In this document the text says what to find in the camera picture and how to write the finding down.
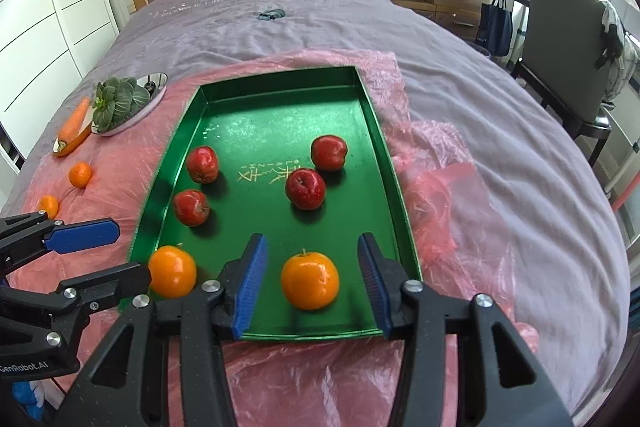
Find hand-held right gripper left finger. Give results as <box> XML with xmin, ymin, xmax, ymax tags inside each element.
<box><xmin>70</xmin><ymin>233</ymin><xmax>271</xmax><ymax>427</ymax></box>

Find orange-rimmed white plate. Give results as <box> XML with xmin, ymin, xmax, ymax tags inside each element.
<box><xmin>52</xmin><ymin>127</ymin><xmax>93</xmax><ymax>158</ymax></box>

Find carrot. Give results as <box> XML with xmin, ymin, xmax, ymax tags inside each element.
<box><xmin>56</xmin><ymin>96</ymin><xmax>92</xmax><ymax>155</ymax></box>

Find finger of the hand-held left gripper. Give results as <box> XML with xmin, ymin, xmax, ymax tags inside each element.
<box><xmin>0</xmin><ymin>213</ymin><xmax>122</xmax><ymax>269</ymax></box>
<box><xmin>50</xmin><ymin>262</ymin><xmax>152</xmax><ymax>324</ymax></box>

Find pink plastic sheet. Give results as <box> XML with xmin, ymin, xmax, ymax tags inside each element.
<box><xmin>0</xmin><ymin>49</ymin><xmax>541</xmax><ymax>427</ymax></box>

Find white round plate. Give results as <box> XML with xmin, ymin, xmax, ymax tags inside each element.
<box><xmin>90</xmin><ymin>71</ymin><xmax>168</xmax><ymax>138</ymax></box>

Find white wardrobe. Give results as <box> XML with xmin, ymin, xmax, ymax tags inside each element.
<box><xmin>0</xmin><ymin>0</ymin><xmax>131</xmax><ymax>168</ymax></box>

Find grey chair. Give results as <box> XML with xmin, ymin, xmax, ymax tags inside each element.
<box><xmin>510</xmin><ymin>0</ymin><xmax>631</xmax><ymax>168</ymax></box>

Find green rectangular tray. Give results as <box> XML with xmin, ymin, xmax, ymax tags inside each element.
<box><xmin>127</xmin><ymin>66</ymin><xmax>423</xmax><ymax>344</ymax></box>

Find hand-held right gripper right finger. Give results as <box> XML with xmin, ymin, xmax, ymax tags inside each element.
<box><xmin>356</xmin><ymin>232</ymin><xmax>576</xmax><ymax>427</ymax></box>

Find dark blue bag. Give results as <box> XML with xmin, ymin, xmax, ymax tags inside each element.
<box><xmin>475</xmin><ymin>0</ymin><xmax>514</xmax><ymax>58</ymax></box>

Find clothes on chair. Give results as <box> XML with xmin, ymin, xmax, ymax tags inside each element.
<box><xmin>595</xmin><ymin>0</ymin><xmax>640</xmax><ymax>102</ymax></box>

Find orange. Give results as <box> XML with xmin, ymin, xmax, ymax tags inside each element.
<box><xmin>280</xmin><ymin>249</ymin><xmax>341</xmax><ymax>312</ymax></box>
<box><xmin>37</xmin><ymin>195</ymin><xmax>60</xmax><ymax>220</ymax></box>
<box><xmin>68</xmin><ymin>162</ymin><xmax>93</xmax><ymax>188</ymax></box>
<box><xmin>147</xmin><ymin>245</ymin><xmax>198</xmax><ymax>299</ymax></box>

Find green bok choy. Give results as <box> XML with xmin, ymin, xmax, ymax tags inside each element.
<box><xmin>91</xmin><ymin>77</ymin><xmax>153</xmax><ymax>131</ymax></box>

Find red apple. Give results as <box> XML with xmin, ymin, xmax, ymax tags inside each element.
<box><xmin>186</xmin><ymin>146</ymin><xmax>220</xmax><ymax>185</ymax></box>
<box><xmin>310</xmin><ymin>135</ymin><xmax>349</xmax><ymax>172</ymax></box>
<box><xmin>285</xmin><ymin>168</ymin><xmax>327</xmax><ymax>212</ymax></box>
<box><xmin>173</xmin><ymin>189</ymin><xmax>211</xmax><ymax>228</ymax></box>

